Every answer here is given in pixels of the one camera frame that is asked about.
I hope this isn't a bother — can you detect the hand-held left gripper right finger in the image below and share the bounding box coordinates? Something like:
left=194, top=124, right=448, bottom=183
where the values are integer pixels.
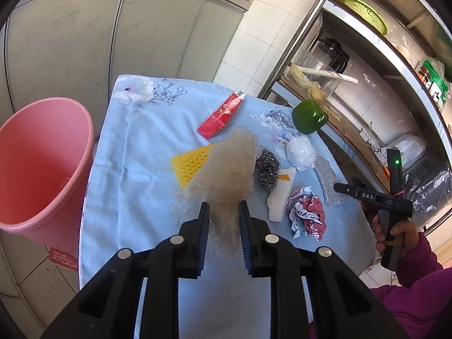
left=238, top=201, right=410, bottom=339

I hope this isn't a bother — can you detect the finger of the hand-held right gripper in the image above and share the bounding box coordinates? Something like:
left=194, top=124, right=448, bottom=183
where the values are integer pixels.
left=334, top=182, right=358, bottom=198

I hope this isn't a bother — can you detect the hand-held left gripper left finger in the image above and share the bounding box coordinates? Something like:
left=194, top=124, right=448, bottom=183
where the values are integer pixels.
left=40, top=202, right=210, bottom=339

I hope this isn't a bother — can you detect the clear bubble wrap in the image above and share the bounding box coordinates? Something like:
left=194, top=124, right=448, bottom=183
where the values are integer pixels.
left=314, top=155, right=350, bottom=207

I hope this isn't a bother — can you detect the printed paper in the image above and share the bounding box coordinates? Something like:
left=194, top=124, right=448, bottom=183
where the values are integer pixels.
left=286, top=186, right=327, bottom=242

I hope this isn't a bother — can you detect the white sponge block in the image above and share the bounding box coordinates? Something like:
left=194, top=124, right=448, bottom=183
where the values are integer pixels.
left=267, top=168, right=297, bottom=222

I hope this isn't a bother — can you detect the clear plastic ball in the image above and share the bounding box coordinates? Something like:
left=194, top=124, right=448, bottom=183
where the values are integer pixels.
left=286, top=136, right=316, bottom=171

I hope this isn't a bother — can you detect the beige plastic film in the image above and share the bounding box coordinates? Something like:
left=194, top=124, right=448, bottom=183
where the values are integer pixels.
left=169, top=125, right=257, bottom=258

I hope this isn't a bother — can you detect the steel wool scrubber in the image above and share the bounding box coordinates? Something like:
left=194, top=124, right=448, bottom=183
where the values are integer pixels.
left=255, top=148, right=281, bottom=191

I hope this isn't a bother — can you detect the yellow foam net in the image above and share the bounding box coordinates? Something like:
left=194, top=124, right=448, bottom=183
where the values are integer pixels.
left=170, top=144, right=216, bottom=188

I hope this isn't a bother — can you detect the red cardboard box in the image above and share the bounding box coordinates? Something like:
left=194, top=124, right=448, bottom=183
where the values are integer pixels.
left=197, top=93, right=247, bottom=139

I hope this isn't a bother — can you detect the pink plastic bucket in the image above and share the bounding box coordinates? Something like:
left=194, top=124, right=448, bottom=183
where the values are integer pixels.
left=0, top=97, right=95, bottom=265

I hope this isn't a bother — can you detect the person's right forearm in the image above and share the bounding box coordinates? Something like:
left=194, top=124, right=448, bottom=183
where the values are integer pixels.
left=369, top=235, right=452, bottom=339

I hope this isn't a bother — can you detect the person's right hand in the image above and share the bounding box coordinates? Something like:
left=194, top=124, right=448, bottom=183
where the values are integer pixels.
left=372, top=215, right=421, bottom=258

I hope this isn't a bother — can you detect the clear plastic bag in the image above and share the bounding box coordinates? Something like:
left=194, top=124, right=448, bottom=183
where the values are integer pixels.
left=403, top=168, right=452, bottom=230

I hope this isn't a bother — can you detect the green bell pepper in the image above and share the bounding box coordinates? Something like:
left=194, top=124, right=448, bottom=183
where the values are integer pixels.
left=291, top=99, right=328, bottom=135

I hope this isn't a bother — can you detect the light blue floral cloth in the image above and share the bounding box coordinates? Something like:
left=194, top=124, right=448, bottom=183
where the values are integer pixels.
left=78, top=74, right=377, bottom=339

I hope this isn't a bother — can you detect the ginger root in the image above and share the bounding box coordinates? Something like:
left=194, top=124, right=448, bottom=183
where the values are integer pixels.
left=311, top=81, right=327, bottom=101

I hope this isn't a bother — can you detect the leek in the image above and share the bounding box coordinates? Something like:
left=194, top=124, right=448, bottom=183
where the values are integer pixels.
left=298, top=65, right=358, bottom=85

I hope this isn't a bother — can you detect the metal shelf rack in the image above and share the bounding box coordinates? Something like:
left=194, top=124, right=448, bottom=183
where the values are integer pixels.
left=258, top=0, right=452, bottom=234

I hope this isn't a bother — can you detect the clear plastic container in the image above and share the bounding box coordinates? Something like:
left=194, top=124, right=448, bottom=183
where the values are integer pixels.
left=282, top=47, right=341, bottom=101

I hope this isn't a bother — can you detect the corn in husk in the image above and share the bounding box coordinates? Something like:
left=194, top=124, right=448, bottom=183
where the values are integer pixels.
left=290, top=64, right=313, bottom=90

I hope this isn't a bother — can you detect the green packet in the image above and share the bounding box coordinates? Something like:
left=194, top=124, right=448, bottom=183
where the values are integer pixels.
left=420, top=60, right=449, bottom=105

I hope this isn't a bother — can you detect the red floor sticker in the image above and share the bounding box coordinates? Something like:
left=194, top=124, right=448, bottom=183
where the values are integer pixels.
left=49, top=247, right=79, bottom=272

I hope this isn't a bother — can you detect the green plastic basket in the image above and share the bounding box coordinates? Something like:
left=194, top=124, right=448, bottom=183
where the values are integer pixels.
left=341, top=0, right=388, bottom=35

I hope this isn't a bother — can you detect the grey kitchen cabinet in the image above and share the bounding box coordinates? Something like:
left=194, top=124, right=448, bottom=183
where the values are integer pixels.
left=0, top=0, right=255, bottom=301

